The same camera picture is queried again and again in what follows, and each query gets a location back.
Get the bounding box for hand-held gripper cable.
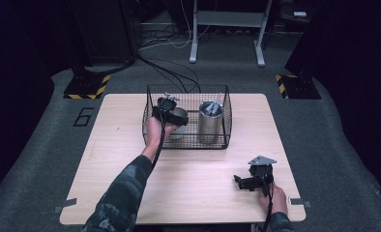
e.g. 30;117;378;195
151;107;167;170
251;168;275;232

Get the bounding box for steel cup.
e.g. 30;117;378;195
196;100;225;145

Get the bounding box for black floor cables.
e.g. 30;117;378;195
134;52;202;95

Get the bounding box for grey tape strip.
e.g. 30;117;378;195
288;196;312;209
53;197;78;215

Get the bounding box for black wire basket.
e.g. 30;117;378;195
141;83;234;151

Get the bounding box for white metal stand frame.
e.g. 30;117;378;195
189;0;274;69

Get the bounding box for white floor cables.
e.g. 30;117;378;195
138;0;212;51

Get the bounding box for silver metal utensil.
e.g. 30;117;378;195
207;92;224;116

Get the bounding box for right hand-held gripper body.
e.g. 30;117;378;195
247;155;278;197

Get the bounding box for left hand-held gripper cable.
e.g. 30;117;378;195
151;107;167;170

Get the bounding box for dark cabinet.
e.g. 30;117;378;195
66;0;138;67

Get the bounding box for person's right hand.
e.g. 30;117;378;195
258;181;290;217

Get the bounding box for black yellow striped stand base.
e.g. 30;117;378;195
63;72;111;101
274;73;323;101

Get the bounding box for person's left hand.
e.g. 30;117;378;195
145;115;179;157

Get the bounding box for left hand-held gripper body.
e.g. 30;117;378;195
151;92;181;125

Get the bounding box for right hand-held gripper cable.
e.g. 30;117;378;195
251;168;275;232

